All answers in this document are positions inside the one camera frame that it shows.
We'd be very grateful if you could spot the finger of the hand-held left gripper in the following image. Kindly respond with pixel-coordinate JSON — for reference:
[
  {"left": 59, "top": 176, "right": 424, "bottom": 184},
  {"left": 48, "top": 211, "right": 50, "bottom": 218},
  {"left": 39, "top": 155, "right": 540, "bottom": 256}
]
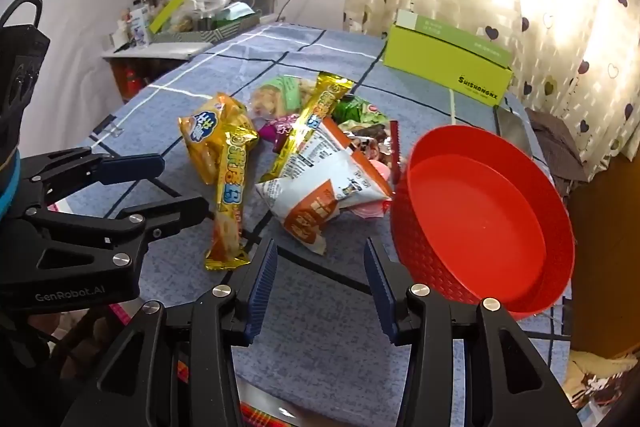
[
  {"left": 22, "top": 147, "right": 166, "bottom": 208},
  {"left": 22, "top": 196, "right": 210, "bottom": 268}
]

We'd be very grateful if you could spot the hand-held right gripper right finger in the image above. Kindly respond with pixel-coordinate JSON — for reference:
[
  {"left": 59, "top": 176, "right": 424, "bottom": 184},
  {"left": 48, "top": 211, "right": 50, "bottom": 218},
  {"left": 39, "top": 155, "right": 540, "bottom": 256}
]
[{"left": 363, "top": 238, "right": 583, "bottom": 427}]

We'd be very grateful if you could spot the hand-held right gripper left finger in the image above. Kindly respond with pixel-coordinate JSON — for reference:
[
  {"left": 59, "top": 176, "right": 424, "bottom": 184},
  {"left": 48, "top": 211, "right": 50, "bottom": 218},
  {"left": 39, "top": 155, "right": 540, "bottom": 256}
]
[{"left": 60, "top": 238, "right": 279, "bottom": 427}]

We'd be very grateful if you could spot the long gold snack packet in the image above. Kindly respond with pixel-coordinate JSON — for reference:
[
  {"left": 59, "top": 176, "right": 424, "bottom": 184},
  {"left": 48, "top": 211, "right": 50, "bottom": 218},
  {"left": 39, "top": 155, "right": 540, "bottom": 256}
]
[
  {"left": 204, "top": 127, "right": 258, "bottom": 273},
  {"left": 260, "top": 72, "right": 355, "bottom": 182}
]

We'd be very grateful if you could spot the yellow snack bag blue logo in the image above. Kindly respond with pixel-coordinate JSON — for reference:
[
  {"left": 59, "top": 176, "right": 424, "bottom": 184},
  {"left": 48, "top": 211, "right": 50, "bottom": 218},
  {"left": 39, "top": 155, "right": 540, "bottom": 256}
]
[{"left": 179, "top": 93, "right": 258, "bottom": 185}]

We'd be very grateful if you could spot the pink snack packet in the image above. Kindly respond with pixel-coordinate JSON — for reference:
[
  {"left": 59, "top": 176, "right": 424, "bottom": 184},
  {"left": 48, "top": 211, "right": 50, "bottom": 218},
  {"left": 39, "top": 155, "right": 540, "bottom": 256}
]
[{"left": 350, "top": 159, "right": 393, "bottom": 219}]

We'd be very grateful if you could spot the white and orange snack bag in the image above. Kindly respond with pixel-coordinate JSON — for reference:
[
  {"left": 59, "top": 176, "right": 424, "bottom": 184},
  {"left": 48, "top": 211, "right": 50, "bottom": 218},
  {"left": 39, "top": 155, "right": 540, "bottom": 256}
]
[{"left": 255, "top": 117, "right": 393, "bottom": 256}]

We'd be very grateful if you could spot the red plastic bowl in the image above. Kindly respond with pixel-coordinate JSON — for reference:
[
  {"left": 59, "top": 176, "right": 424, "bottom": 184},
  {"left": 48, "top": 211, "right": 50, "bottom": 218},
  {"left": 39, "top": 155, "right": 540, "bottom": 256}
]
[{"left": 390, "top": 125, "right": 576, "bottom": 321}]

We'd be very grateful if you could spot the purple snack packet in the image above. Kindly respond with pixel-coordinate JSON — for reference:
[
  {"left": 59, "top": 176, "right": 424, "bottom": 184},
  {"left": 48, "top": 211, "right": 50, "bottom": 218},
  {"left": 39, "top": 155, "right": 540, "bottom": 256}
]
[{"left": 257, "top": 114, "right": 296, "bottom": 152}]

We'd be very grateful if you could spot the dark brown snack packet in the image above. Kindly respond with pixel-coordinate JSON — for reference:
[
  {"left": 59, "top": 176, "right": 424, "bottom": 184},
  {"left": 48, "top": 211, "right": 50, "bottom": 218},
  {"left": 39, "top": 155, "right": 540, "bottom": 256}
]
[{"left": 345, "top": 122, "right": 401, "bottom": 182}]

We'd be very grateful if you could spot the clear snack bag green label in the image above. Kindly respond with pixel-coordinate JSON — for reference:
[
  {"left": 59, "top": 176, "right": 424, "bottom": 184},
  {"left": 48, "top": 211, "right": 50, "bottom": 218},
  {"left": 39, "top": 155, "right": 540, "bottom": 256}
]
[{"left": 250, "top": 76, "right": 321, "bottom": 120}]

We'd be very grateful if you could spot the green pea snack packet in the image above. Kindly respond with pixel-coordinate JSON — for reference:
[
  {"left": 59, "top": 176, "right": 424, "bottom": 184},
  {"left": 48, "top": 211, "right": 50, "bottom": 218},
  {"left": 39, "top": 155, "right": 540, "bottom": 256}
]
[{"left": 332, "top": 97, "right": 390, "bottom": 128}]

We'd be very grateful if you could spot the blue checked tablecloth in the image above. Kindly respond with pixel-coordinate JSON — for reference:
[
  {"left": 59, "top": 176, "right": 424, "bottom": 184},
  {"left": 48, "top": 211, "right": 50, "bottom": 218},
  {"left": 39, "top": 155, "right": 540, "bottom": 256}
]
[{"left": 65, "top": 22, "right": 571, "bottom": 427}]

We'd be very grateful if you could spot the white bottle blue label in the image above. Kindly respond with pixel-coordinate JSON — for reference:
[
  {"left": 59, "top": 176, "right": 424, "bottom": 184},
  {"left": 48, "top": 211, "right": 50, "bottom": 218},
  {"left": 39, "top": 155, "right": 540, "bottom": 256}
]
[{"left": 127, "top": 7, "right": 151, "bottom": 48}]

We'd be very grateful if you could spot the patterned green tray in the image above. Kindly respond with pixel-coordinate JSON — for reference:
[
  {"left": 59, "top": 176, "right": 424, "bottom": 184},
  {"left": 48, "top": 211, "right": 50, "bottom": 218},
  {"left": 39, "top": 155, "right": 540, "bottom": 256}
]
[{"left": 150, "top": 14, "right": 261, "bottom": 45}]

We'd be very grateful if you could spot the teal small box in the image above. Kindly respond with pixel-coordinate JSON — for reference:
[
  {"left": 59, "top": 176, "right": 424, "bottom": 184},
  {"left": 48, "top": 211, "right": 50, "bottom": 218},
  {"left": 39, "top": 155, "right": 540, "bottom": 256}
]
[{"left": 220, "top": 2, "right": 256, "bottom": 22}]

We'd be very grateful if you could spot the black smartphone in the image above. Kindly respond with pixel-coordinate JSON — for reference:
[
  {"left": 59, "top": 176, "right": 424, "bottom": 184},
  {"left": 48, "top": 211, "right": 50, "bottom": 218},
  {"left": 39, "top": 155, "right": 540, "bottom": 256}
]
[{"left": 492, "top": 104, "right": 533, "bottom": 158}]

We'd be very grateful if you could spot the brown checked cloth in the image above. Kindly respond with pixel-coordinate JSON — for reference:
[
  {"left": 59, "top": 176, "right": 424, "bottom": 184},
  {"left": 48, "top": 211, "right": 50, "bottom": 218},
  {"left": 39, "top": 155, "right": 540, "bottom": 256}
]
[{"left": 525, "top": 107, "right": 591, "bottom": 195}]

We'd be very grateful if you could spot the wooden wardrobe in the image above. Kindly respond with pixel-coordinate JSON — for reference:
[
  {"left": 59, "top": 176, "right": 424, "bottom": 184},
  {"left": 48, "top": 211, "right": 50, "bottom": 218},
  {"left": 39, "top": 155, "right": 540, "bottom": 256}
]
[{"left": 565, "top": 152, "right": 640, "bottom": 358}]

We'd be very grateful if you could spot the green cardboard box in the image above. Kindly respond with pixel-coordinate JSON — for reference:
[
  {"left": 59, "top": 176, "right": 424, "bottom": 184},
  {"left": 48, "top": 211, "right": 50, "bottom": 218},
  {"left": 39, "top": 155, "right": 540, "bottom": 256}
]
[{"left": 382, "top": 9, "right": 515, "bottom": 108}]

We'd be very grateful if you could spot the yellow printed bedding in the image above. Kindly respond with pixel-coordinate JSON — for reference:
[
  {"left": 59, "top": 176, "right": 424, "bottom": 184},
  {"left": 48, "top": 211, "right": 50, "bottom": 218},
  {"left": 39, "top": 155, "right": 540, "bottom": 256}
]
[{"left": 567, "top": 349, "right": 636, "bottom": 410}]

